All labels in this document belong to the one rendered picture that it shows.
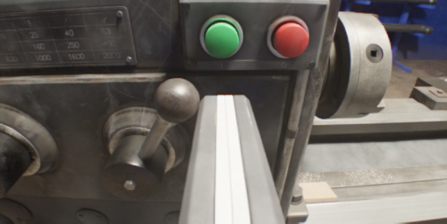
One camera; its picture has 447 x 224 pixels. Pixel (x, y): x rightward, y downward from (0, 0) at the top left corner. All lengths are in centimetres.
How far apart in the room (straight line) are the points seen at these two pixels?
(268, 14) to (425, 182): 67
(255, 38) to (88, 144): 24
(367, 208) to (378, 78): 29
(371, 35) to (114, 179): 48
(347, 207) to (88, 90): 54
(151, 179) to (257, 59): 15
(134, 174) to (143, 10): 15
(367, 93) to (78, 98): 47
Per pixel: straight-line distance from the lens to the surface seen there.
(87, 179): 38
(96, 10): 24
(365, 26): 51
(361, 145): 97
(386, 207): 64
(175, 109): 15
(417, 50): 508
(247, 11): 19
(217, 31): 18
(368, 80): 49
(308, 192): 56
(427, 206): 71
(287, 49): 19
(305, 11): 20
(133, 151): 24
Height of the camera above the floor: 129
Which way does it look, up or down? 31 degrees down
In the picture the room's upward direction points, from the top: straight up
